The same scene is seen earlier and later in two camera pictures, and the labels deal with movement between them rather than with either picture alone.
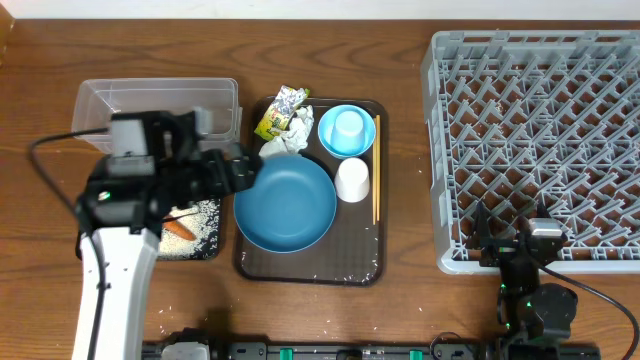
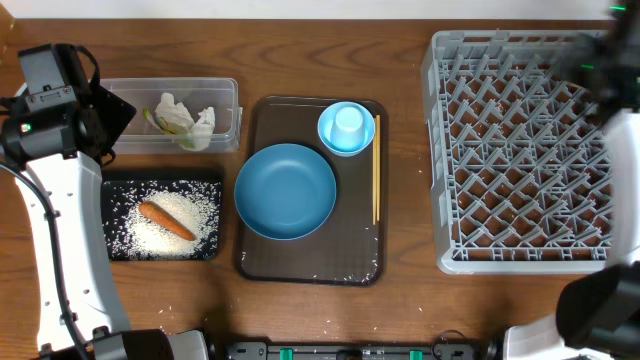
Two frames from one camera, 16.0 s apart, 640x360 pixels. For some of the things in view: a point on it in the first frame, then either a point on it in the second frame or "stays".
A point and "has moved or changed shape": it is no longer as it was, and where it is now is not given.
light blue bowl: x=347 y=131 stays
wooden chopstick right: x=378 y=155 stays
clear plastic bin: x=94 y=102 stays
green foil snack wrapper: x=277 y=116 has moved or changed shape
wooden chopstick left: x=375 y=176 stays
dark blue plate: x=289 y=207 has moved or changed shape
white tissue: x=294 y=139 has moved or changed shape
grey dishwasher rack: x=523 y=118 stays
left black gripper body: x=189 y=181 to x=112 y=115
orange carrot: x=178 y=229 stays
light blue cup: x=348 y=133 stays
